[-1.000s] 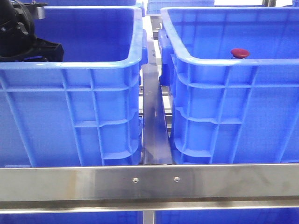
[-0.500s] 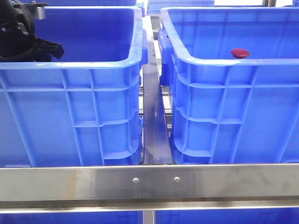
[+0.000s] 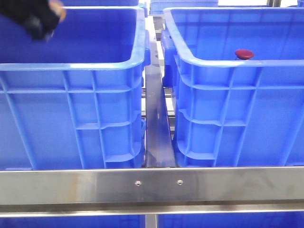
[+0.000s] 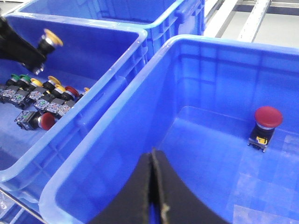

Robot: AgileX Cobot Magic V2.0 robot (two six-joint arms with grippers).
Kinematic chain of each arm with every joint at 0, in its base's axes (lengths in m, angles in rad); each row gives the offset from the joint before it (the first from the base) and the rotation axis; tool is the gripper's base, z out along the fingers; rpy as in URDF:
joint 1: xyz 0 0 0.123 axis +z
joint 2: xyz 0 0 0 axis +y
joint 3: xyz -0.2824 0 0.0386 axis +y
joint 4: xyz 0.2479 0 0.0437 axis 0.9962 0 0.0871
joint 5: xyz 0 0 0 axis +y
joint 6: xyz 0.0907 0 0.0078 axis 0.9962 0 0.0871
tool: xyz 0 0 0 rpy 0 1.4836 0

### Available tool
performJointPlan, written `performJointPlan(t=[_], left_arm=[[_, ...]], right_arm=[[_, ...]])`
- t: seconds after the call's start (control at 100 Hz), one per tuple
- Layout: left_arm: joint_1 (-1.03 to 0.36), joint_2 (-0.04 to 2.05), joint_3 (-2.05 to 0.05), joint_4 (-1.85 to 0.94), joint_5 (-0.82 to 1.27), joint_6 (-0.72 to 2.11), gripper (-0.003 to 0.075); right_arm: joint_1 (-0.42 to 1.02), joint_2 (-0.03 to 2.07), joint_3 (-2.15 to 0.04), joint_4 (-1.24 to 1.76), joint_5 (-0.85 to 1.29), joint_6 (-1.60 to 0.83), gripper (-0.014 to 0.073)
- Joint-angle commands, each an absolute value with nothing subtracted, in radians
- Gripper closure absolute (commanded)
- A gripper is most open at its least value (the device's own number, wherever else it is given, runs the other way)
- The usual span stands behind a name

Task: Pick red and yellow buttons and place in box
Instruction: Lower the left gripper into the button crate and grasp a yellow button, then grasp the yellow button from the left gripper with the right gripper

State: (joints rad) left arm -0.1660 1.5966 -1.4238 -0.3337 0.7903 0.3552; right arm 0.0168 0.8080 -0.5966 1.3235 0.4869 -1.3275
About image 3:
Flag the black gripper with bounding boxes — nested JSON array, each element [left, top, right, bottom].
[[0, 0, 50, 40]]

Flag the yellow push button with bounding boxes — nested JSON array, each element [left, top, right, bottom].
[[47, 0, 67, 43]]

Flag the red mushroom push button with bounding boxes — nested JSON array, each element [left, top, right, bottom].
[[235, 49, 255, 60]]

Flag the blue crate behind left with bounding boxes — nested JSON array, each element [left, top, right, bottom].
[[61, 0, 148, 17]]

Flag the left blue plastic crate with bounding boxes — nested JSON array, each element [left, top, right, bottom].
[[0, 7, 150, 171]]

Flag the blue plastic crate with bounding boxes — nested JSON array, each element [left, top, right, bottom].
[[0, 7, 150, 171], [162, 7, 304, 167]]

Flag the blue crate behind right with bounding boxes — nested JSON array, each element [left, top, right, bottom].
[[150, 0, 219, 15]]

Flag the steel centre divider bar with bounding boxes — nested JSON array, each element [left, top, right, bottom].
[[145, 16, 176, 168]]

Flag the right blue plastic crate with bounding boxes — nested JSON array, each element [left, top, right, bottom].
[[162, 7, 304, 167]]

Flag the lower left blue crate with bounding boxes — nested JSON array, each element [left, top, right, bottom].
[[0, 215, 145, 228]]

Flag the lower right blue crate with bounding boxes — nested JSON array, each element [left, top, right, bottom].
[[158, 212, 304, 228]]

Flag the stainless steel front rail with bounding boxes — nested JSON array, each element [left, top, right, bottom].
[[0, 166, 304, 217]]

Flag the left rail screw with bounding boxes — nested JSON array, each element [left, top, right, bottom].
[[134, 180, 142, 186]]

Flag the rail screw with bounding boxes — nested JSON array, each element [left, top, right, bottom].
[[177, 180, 183, 186], [134, 180, 142, 186]]

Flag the right rail screw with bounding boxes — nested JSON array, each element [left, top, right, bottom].
[[177, 180, 183, 186]]

